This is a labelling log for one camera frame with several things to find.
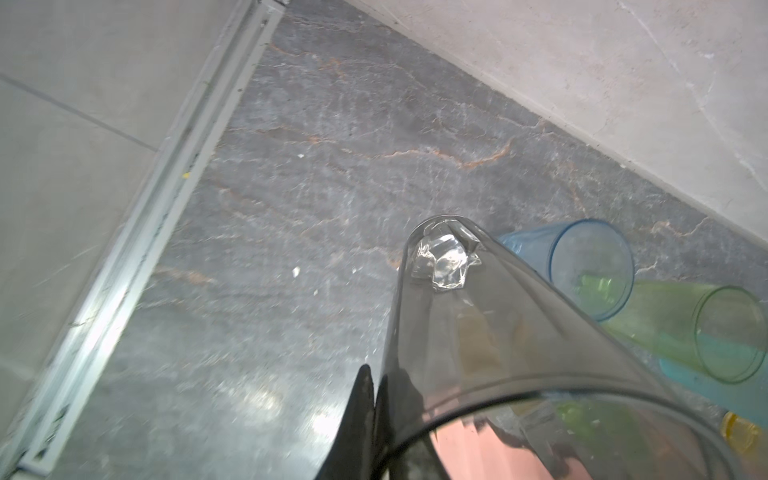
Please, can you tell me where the teal tall glass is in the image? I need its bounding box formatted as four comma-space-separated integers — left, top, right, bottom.
660, 335, 767, 429

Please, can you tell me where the dark grey tall glass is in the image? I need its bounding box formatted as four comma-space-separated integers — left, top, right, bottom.
372, 215, 745, 479

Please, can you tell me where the yellow short glass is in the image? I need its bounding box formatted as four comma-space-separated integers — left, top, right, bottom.
720, 412, 767, 479

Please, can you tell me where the pink plastic tray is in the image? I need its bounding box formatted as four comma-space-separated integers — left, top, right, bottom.
429, 417, 591, 479

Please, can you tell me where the blue tall glass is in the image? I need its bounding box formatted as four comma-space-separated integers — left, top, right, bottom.
497, 219, 635, 322

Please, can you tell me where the green tall glass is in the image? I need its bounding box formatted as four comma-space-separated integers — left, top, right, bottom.
601, 281, 767, 384

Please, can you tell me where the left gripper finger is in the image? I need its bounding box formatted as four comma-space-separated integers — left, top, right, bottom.
315, 364, 375, 480

